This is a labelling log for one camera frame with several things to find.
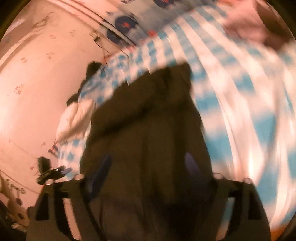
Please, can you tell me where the dark olive puffer jacket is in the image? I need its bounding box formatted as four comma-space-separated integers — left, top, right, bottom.
80, 63, 212, 240

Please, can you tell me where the white folded puffer garment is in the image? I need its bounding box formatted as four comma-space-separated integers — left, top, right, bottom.
56, 99, 95, 144

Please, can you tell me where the blue white checkered bed cover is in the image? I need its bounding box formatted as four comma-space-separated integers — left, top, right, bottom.
48, 4, 296, 235

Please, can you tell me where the whale pattern curtain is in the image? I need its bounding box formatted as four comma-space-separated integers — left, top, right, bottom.
102, 1, 214, 46

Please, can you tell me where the pink puffer jacket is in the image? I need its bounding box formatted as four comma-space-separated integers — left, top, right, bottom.
219, 1, 294, 51

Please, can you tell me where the black garment by wall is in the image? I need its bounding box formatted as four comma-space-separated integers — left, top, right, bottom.
66, 61, 102, 106

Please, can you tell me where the black charging cable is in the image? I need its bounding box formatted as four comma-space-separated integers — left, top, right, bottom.
93, 34, 110, 65

